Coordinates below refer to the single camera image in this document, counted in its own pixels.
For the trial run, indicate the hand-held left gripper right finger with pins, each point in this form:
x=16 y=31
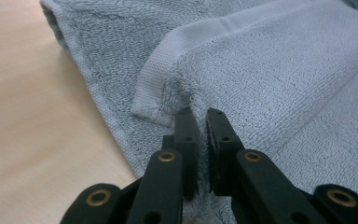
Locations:
x=222 y=149

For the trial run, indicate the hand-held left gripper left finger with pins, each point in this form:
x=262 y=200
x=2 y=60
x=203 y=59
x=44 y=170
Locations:
x=188 y=155

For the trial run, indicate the light blue terry towel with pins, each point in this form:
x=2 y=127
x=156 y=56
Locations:
x=261 y=77

